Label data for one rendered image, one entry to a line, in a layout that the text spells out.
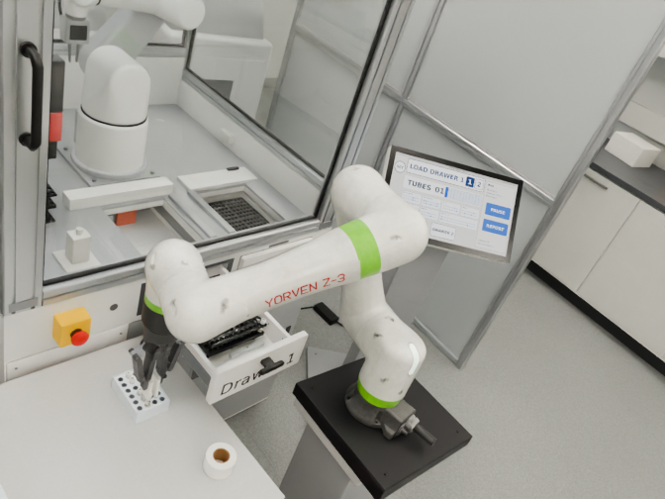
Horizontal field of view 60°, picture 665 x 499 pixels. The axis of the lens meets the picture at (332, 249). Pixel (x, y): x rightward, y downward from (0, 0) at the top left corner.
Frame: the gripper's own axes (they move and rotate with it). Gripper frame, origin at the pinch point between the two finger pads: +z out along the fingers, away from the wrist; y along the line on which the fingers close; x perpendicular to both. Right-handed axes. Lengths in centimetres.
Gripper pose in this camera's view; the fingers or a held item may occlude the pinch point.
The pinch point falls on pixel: (150, 385)
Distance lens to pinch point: 140.8
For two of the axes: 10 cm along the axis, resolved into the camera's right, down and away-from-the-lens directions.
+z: -3.0, 7.9, 5.4
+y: 7.1, -2.0, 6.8
